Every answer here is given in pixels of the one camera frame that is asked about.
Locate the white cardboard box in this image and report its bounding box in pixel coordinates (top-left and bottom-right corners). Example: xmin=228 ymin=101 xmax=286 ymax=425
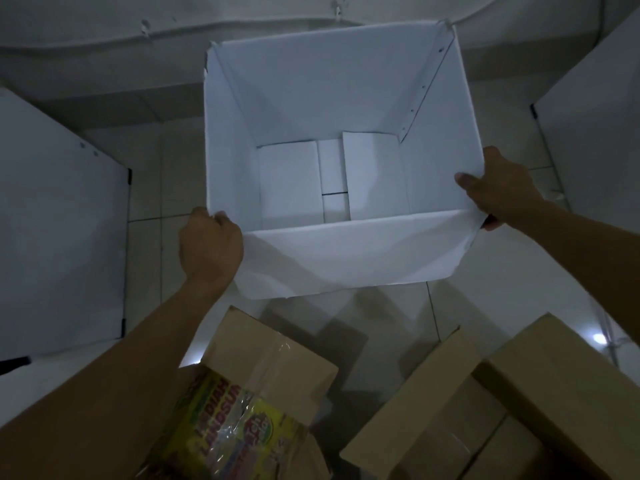
xmin=202 ymin=19 xmax=490 ymax=300

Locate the white panel with black clip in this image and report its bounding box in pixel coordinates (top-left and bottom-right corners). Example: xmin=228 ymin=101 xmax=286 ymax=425
xmin=530 ymin=7 xmax=640 ymax=236

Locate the white backdrop sheet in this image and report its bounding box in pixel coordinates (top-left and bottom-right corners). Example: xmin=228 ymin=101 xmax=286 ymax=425
xmin=0 ymin=0 xmax=640 ymax=50

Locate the colourful plastic-wrapped packet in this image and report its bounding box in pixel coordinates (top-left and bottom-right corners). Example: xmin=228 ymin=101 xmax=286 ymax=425
xmin=148 ymin=367 xmax=322 ymax=480

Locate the person's right forearm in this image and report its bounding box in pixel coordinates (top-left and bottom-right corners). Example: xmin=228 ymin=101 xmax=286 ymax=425
xmin=517 ymin=199 xmax=640 ymax=346

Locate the person's left forearm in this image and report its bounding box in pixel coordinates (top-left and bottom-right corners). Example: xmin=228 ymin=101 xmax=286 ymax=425
xmin=0 ymin=279 xmax=235 ymax=480

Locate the white panel with black clips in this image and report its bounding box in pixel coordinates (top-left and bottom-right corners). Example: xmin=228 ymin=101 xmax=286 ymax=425
xmin=0 ymin=87 xmax=132 ymax=361

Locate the person's left hand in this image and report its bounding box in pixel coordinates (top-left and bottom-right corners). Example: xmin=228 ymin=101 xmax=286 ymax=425
xmin=178 ymin=207 xmax=245 ymax=291

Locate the person's right hand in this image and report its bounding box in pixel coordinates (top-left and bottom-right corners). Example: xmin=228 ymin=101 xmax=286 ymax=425
xmin=454 ymin=147 xmax=547 ymax=232

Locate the brown open cardboard box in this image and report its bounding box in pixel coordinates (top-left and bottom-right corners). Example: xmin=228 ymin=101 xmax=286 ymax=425
xmin=339 ymin=312 xmax=640 ymax=480

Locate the brown cardboard box with tape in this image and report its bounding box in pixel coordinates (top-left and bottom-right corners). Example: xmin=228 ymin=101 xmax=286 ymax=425
xmin=172 ymin=305 xmax=341 ymax=480

